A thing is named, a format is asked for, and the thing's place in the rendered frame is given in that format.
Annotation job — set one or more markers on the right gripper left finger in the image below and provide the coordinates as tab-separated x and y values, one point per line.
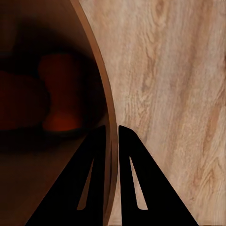
59	206

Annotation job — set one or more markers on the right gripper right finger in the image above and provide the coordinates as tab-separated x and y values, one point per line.
165	208

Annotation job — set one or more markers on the trash can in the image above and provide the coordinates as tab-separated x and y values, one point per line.
31	160

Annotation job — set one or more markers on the can of soda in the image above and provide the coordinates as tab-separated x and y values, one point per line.
24	101
62	75

